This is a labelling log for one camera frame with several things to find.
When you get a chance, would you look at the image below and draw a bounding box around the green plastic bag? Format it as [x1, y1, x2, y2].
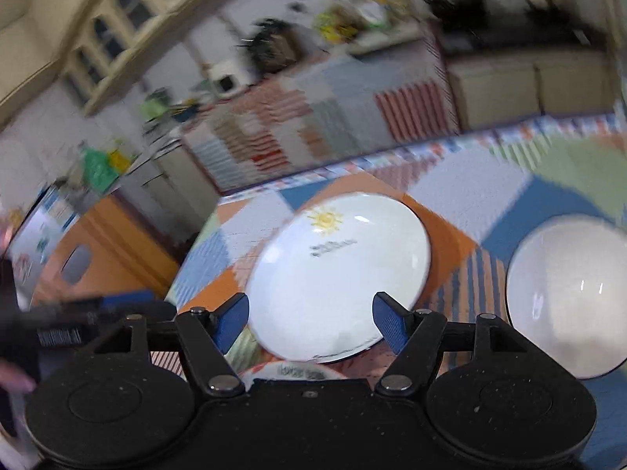
[80, 147, 121, 191]

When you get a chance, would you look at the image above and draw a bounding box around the white sun print plate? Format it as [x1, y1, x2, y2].
[245, 192, 433, 364]
[237, 361, 350, 392]

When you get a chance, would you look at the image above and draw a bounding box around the checked patchwork tablecloth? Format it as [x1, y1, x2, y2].
[164, 112, 627, 470]

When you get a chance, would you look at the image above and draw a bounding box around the black gas stove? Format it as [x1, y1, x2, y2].
[424, 0, 608, 54]

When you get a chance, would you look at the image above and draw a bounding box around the person's left hand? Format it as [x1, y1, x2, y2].
[0, 360, 38, 393]

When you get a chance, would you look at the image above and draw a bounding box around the white low cabinet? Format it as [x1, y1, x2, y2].
[116, 138, 222, 258]

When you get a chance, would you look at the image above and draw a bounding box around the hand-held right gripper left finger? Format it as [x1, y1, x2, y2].
[93, 293, 250, 397]

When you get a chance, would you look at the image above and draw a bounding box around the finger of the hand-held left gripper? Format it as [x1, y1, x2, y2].
[98, 290, 177, 324]

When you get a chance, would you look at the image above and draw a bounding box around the cream wall cabinet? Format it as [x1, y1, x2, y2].
[61, 0, 226, 116]

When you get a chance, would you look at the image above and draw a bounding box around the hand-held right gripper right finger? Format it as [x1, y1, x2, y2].
[372, 291, 532, 395]

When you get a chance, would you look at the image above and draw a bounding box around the striped patchwork cloth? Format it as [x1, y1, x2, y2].
[181, 24, 462, 193]

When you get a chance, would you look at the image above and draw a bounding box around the white printed carton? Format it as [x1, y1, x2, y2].
[9, 182, 83, 286]

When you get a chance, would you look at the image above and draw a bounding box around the white black-rimmed bowl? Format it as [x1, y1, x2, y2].
[504, 215, 627, 380]

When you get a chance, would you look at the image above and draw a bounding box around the cream base cabinet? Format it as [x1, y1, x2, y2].
[443, 49, 619, 133]

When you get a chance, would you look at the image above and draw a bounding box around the white small appliance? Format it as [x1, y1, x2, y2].
[210, 59, 246, 98]

